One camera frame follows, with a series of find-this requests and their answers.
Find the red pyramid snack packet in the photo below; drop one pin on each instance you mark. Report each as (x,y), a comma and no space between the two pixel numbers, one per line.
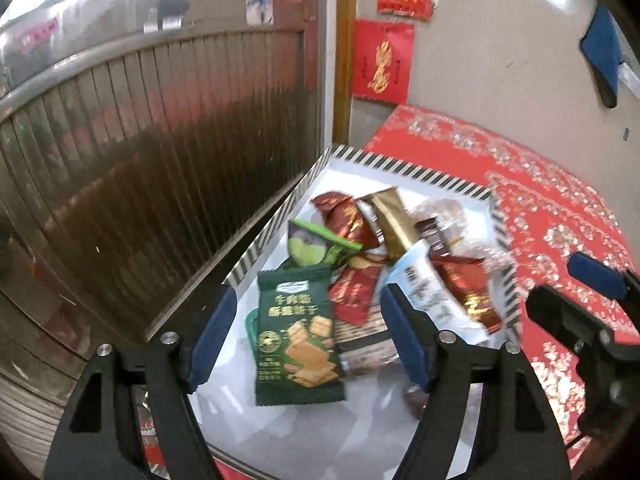
(465,285)

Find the dark red gold-print packet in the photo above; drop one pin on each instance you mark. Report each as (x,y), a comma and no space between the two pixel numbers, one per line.
(345,215)

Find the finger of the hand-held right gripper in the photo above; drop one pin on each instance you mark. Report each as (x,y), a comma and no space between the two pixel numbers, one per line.
(602,50)
(597,275)

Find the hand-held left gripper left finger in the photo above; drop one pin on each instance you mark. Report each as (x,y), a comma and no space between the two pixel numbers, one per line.
(215,340)

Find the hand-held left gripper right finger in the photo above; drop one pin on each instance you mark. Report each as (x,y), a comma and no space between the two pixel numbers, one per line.
(407,340)

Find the long gold snack packet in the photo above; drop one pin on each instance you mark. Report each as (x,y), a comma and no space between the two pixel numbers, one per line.
(395,220)

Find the brown coffee sachet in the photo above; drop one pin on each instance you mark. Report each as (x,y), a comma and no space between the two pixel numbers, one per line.
(434,235)

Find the light green snack packet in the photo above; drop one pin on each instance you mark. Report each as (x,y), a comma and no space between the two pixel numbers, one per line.
(312,250)

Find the wooden door frame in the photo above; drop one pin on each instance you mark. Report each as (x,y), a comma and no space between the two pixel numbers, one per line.
(345,60)

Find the green jelly cup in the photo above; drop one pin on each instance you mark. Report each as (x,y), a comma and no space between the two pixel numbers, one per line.
(251,325)

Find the clear bag of brown snacks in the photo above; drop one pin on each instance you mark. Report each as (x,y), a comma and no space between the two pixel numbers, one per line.
(480,252)
(445,207)

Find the red floral tablecloth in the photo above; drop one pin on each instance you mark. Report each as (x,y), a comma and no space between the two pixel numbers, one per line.
(550,210)

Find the wooden slatted door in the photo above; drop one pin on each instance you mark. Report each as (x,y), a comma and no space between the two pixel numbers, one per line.
(150,160)

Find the flat red snack packet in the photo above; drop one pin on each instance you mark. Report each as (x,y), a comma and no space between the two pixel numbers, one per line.
(352,295)

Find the brown snack packet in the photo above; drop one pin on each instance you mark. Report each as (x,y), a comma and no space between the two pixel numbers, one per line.
(365,345)

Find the white paper sticker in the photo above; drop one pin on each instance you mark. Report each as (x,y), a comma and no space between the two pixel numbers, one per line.
(260,5)

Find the light blue snack packet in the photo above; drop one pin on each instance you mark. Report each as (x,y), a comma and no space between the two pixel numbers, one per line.
(425,290)

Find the dark green cracker packet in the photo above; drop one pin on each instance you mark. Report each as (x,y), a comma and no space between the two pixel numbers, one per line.
(295,340)

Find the striped cardboard box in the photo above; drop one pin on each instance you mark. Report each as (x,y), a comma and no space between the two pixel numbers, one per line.
(280,435)

